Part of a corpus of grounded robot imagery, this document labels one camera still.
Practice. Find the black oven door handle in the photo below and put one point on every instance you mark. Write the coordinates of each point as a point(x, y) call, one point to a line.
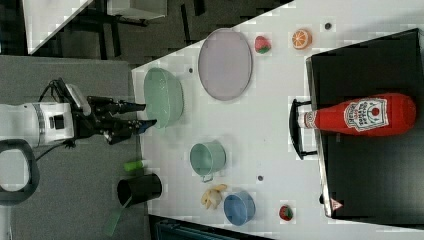
point(295, 129)

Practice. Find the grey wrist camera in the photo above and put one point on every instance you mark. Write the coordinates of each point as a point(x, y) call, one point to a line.
point(79, 99)

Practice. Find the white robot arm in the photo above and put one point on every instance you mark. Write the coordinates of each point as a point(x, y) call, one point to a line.
point(51, 123)

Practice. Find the red plush ketchup bottle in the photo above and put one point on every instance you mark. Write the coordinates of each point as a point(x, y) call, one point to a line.
point(375, 116)

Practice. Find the blue bowl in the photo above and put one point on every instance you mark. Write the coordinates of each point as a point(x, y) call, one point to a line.
point(239, 208)

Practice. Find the peeled banana toy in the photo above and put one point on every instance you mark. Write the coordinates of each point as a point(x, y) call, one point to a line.
point(212, 197)

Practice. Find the green strip on floor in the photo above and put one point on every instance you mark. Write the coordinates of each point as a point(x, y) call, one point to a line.
point(111, 224)

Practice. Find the large green bowl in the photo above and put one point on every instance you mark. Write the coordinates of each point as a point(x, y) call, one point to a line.
point(163, 97)

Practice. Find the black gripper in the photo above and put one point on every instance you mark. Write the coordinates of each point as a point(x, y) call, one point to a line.
point(101, 121)

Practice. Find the grey oval plate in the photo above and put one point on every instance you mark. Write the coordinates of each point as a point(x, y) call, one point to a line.
point(225, 64)

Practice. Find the strawberry toy near plate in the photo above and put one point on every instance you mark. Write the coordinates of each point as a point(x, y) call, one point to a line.
point(262, 45)

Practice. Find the black toaster oven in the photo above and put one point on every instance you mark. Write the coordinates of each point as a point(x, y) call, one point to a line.
point(375, 180)

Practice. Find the strawberry toy near oven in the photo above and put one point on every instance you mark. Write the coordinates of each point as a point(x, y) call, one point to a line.
point(286, 213)

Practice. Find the orange slice toy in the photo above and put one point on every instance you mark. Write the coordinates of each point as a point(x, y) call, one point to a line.
point(301, 39)

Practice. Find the green marker pen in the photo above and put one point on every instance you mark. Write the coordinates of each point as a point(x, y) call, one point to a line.
point(135, 165)

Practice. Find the green metal cup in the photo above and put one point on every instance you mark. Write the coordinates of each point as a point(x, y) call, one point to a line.
point(206, 159)

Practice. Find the black cylindrical cup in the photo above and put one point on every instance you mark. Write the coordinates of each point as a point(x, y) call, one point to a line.
point(139, 189)

